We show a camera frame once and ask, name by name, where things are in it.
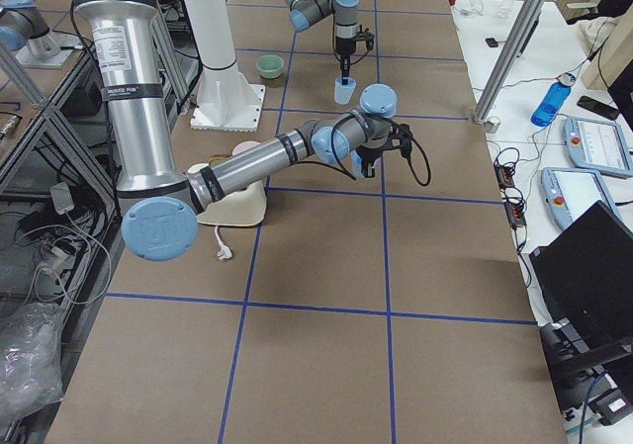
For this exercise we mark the teach pendant near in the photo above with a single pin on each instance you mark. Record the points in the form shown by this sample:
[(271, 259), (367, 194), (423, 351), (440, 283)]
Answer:
[(570, 192)]

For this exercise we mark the black laptop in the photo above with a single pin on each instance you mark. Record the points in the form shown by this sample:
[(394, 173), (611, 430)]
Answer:
[(585, 274)]

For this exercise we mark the clear plastic bag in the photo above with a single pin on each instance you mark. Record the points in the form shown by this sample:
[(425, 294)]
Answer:
[(30, 360)]

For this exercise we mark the black orange adapter box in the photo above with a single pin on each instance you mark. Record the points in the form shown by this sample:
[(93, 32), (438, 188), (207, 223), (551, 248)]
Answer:
[(513, 200)]

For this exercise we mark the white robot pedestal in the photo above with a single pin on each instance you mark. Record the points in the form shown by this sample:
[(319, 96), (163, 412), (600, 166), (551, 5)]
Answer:
[(225, 101)]

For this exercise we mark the toast slice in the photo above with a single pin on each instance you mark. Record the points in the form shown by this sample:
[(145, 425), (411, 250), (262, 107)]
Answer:
[(217, 158)]

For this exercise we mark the teach pendant far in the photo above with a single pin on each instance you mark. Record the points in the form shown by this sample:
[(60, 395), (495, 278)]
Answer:
[(598, 145)]

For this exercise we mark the teach pendant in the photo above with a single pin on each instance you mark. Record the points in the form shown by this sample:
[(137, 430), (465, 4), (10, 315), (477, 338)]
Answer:
[(598, 145), (570, 192)]

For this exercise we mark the seated person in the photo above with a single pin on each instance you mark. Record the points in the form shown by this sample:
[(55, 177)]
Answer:
[(593, 30)]

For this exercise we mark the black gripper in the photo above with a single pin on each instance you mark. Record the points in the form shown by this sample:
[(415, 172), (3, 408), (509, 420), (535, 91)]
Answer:
[(344, 47), (368, 155)]

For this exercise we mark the pink bowl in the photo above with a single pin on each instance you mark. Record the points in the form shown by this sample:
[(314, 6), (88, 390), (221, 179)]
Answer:
[(244, 146)]

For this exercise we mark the blue water bottle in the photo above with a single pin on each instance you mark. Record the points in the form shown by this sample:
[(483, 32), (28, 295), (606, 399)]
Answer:
[(553, 100)]

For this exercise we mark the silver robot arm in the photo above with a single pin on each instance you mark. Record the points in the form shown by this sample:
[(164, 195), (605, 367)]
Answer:
[(161, 204), (347, 32)]

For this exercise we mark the white power plug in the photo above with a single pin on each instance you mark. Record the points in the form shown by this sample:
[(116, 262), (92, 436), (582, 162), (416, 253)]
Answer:
[(224, 253)]

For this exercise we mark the green bowl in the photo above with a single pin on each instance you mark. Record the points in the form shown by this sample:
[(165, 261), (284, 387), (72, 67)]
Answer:
[(270, 66)]

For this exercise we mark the light blue cup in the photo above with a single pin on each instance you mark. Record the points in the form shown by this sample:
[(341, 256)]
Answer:
[(344, 88), (356, 164)]

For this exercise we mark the black smartphone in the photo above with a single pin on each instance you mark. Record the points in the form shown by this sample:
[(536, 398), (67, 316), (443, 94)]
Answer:
[(599, 108)]

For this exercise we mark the aluminium frame post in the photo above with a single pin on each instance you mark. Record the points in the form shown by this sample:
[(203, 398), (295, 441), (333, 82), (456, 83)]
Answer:
[(524, 21)]

